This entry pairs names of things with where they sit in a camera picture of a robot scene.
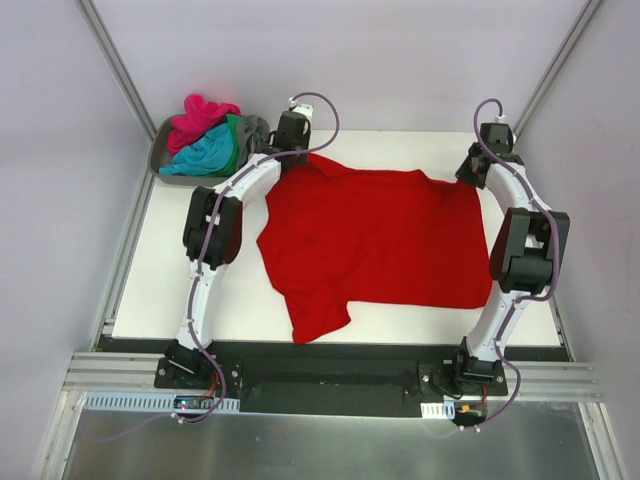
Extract aluminium corner post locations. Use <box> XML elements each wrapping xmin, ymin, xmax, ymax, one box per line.
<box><xmin>512</xmin><ymin>0</ymin><xmax>606</xmax><ymax>138</ymax></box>
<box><xmin>75</xmin><ymin>0</ymin><xmax>157</xmax><ymax>139</ymax></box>

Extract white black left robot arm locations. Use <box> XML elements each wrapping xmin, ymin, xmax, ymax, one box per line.
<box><xmin>156</xmin><ymin>105</ymin><xmax>311</xmax><ymax>389</ymax></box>

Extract green t shirt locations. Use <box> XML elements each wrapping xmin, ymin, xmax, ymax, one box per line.
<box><xmin>214</xmin><ymin>114</ymin><xmax>240</xmax><ymax>177</ymax></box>

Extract left aluminium corner post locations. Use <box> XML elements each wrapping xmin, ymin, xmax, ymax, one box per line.
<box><xmin>75</xmin><ymin>0</ymin><xmax>157</xmax><ymax>139</ymax></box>

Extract grey t shirt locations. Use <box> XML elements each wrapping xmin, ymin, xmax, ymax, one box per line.
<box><xmin>236</xmin><ymin>115</ymin><xmax>270</xmax><ymax>170</ymax></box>

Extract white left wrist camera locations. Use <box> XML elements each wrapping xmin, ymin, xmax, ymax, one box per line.
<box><xmin>288</xmin><ymin>99</ymin><xmax>314</xmax><ymax>121</ymax></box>

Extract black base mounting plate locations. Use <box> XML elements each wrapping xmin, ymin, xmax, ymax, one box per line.
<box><xmin>92</xmin><ymin>335</ymin><xmax>574</xmax><ymax>417</ymax></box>

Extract red t shirt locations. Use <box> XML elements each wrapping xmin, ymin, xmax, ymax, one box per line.
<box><xmin>257</xmin><ymin>154</ymin><xmax>492</xmax><ymax>344</ymax></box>

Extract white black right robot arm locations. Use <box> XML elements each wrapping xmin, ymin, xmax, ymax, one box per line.
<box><xmin>429</xmin><ymin>118</ymin><xmax>570</xmax><ymax>399</ymax></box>

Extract pink t shirt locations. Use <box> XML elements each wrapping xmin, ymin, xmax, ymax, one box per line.
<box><xmin>167</xmin><ymin>94</ymin><xmax>241</xmax><ymax>156</ymax></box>

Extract cyan t shirt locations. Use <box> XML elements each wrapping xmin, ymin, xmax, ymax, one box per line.
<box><xmin>159</xmin><ymin>126</ymin><xmax>228</xmax><ymax>176</ymax></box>

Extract right aluminium corner post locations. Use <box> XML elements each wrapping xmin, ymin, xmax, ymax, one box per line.
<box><xmin>512</xmin><ymin>0</ymin><xmax>606</xmax><ymax>138</ymax></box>

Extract grey plastic laundry tray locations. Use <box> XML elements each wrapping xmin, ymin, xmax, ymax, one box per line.
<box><xmin>148</xmin><ymin>116</ymin><xmax>229</xmax><ymax>187</ymax></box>

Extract white right cable duct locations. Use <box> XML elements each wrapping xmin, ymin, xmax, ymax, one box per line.
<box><xmin>420</xmin><ymin>400</ymin><xmax>456</xmax><ymax>421</ymax></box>

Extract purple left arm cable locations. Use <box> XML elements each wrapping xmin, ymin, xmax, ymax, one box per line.
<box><xmin>98</xmin><ymin>91</ymin><xmax>342</xmax><ymax>443</ymax></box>

